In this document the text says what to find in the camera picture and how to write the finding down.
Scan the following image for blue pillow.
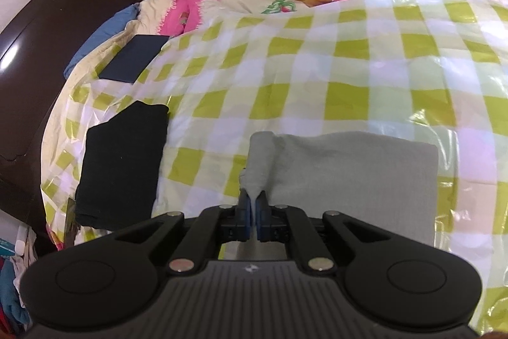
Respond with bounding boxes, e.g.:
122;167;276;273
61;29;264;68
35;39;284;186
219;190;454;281
63;3;139;78

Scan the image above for green checked plastic sheet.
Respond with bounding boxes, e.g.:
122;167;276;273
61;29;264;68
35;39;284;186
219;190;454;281
40;0;508;336

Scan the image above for white cloth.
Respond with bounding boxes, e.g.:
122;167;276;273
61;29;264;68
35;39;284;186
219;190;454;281
10;226;38;286

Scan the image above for dark wooden headboard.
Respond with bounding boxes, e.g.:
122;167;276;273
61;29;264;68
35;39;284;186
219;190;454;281
0;0;187;222

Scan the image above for black folded cloth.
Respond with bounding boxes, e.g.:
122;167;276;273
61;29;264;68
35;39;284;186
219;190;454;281
75;101;170;228

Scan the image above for teal cloth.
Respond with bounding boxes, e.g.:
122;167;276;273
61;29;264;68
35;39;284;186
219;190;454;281
0;263;30;326

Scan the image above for dark blue folded cloth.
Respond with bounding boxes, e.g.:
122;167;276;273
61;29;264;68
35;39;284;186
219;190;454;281
98;35;170;85

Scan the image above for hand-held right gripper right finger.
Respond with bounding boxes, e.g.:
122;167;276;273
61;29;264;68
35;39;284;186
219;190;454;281
256;191;391;274

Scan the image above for grey pants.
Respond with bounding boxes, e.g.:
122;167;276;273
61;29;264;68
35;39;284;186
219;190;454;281
238;130;439;260

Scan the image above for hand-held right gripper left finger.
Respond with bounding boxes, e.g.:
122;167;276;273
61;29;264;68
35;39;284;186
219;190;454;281
115;191;253;274

